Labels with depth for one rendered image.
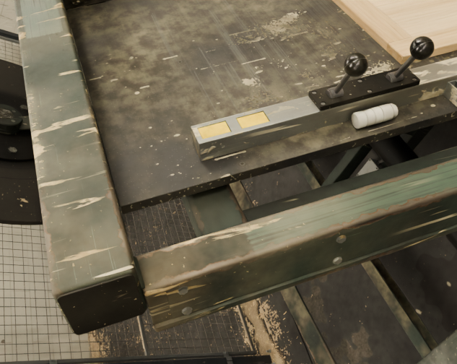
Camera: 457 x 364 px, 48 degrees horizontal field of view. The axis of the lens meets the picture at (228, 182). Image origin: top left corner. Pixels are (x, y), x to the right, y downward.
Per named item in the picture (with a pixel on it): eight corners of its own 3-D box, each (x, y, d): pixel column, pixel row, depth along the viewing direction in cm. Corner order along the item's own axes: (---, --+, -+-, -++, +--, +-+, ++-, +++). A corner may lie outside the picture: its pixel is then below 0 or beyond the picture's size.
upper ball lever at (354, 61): (346, 102, 92) (375, 66, 80) (326, 107, 92) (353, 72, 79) (338, 84, 93) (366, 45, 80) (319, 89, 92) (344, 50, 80)
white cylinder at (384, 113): (357, 132, 91) (397, 121, 93) (360, 119, 89) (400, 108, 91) (349, 122, 93) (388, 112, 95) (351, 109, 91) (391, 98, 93)
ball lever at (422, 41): (404, 87, 95) (442, 49, 82) (386, 92, 94) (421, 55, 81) (396, 68, 96) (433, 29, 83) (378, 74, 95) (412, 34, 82)
